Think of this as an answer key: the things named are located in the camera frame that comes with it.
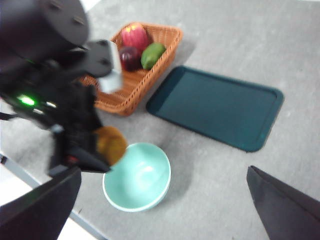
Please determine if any teal ceramic bowl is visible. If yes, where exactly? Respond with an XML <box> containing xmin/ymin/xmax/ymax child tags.
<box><xmin>102</xmin><ymin>142</ymin><xmax>172</xmax><ymax>213</ymax></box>

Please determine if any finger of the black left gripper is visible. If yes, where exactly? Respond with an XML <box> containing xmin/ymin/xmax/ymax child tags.
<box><xmin>66</xmin><ymin>147</ymin><xmax>112</xmax><ymax>174</ymax></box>

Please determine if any brown kiwi fruit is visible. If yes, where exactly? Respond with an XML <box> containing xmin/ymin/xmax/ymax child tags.
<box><xmin>93</xmin><ymin>126</ymin><xmax>129</xmax><ymax>166</ymax></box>

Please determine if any red apple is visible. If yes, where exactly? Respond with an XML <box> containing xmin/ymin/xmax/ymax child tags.
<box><xmin>120</xmin><ymin>22</ymin><xmax>151</xmax><ymax>53</ymax></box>

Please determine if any dark green rectangular tray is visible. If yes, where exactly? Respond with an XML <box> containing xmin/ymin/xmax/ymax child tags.
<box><xmin>145</xmin><ymin>65</ymin><xmax>285</xmax><ymax>153</ymax></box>

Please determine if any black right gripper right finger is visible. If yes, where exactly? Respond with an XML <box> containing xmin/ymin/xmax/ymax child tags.
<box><xmin>246</xmin><ymin>165</ymin><xmax>320</xmax><ymax>240</ymax></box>

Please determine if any green avocado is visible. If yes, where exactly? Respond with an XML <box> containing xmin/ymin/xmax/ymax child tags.
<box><xmin>140</xmin><ymin>42</ymin><xmax>167</xmax><ymax>71</ymax></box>

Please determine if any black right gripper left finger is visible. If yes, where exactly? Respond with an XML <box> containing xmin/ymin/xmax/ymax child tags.
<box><xmin>0</xmin><ymin>166</ymin><xmax>82</xmax><ymax>240</ymax></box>

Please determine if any dark purple plum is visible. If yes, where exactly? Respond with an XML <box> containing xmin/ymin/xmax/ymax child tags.
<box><xmin>118</xmin><ymin>46</ymin><xmax>143</xmax><ymax>72</ymax></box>

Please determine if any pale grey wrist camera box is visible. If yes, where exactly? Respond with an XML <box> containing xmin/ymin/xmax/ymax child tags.
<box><xmin>99</xmin><ymin>39</ymin><xmax>124</xmax><ymax>93</ymax></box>

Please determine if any brown wicker basket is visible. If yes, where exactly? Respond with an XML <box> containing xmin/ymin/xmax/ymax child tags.
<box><xmin>77</xmin><ymin>21</ymin><xmax>184</xmax><ymax>117</ymax></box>

